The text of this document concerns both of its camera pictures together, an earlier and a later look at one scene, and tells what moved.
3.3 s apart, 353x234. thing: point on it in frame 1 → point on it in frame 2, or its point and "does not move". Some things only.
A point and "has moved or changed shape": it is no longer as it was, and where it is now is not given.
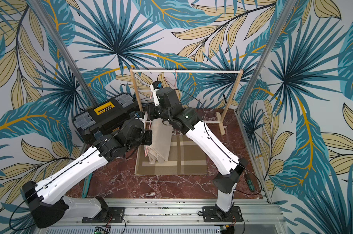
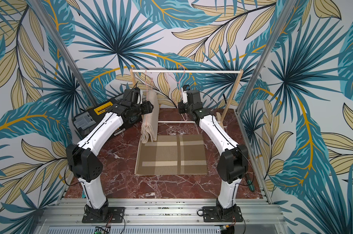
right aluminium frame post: [284, 15] does not move
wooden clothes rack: [219, 116] does not move
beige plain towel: [160, 149] has moved or changed shape
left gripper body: [145, 138] → [140, 108]
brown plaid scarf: [185, 159] does not move
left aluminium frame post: [60, 46] does not move
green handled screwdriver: [249, 182] does not move
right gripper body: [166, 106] → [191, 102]
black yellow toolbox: [104, 118] does not move
